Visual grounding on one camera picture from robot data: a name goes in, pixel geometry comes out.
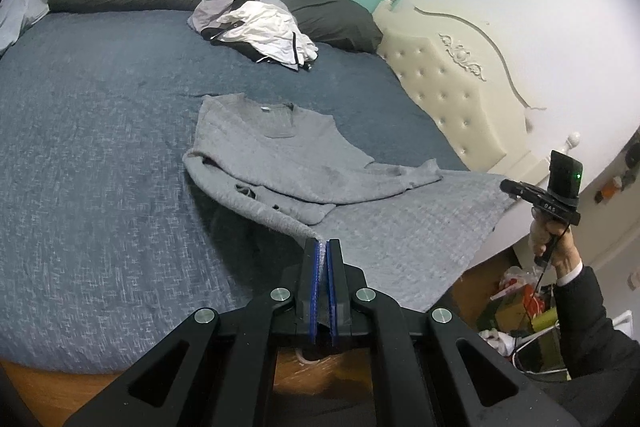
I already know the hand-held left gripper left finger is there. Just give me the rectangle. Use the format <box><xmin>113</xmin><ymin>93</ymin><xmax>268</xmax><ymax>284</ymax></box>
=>
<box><xmin>62</xmin><ymin>237</ymin><xmax>321</xmax><ymax>427</ymax></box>

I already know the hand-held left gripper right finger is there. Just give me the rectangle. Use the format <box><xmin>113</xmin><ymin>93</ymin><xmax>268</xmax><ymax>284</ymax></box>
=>
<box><xmin>326</xmin><ymin>238</ymin><xmax>581</xmax><ymax>427</ymax></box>

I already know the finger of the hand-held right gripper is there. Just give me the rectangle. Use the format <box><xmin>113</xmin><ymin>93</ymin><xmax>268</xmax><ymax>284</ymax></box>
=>
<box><xmin>500</xmin><ymin>178</ymin><xmax>541</xmax><ymax>202</ymax></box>

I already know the grey knit sweater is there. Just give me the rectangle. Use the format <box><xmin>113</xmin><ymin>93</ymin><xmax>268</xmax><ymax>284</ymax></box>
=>
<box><xmin>182</xmin><ymin>93</ymin><xmax>516</xmax><ymax>313</ymax></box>

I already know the person's right forearm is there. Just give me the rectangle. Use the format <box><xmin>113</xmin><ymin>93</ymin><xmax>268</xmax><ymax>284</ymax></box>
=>
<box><xmin>552</xmin><ymin>264</ymin><xmax>640</xmax><ymax>408</ymax></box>

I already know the person's right hand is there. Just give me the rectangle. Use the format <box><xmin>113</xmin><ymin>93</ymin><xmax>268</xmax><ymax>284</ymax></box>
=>
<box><xmin>530</xmin><ymin>217</ymin><xmax>586</xmax><ymax>279</ymax></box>

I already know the colourful bags pile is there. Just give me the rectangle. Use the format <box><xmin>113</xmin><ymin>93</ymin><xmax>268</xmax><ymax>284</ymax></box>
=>
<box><xmin>475</xmin><ymin>252</ymin><xmax>568</xmax><ymax>380</ymax></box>

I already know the cream tufted headboard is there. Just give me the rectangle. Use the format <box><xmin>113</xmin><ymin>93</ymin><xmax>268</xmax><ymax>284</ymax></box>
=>
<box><xmin>372</xmin><ymin>0</ymin><xmax>583</xmax><ymax>268</ymax></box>

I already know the white grey jacket black trim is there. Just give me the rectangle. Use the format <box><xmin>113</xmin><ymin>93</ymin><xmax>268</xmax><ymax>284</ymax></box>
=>
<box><xmin>187</xmin><ymin>0</ymin><xmax>319</xmax><ymax>72</ymax></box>

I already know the light grey blanket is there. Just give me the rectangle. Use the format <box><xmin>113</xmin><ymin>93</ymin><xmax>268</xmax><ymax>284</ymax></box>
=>
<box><xmin>0</xmin><ymin>0</ymin><xmax>53</xmax><ymax>55</ymax></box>

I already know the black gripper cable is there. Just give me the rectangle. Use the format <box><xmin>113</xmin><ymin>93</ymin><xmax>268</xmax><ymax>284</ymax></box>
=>
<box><xmin>510</xmin><ymin>227</ymin><xmax>571</xmax><ymax>375</ymax></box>

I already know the white power cable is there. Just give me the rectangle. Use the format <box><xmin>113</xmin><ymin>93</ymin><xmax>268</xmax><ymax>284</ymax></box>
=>
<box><xmin>510</xmin><ymin>334</ymin><xmax>568</xmax><ymax>379</ymax></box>

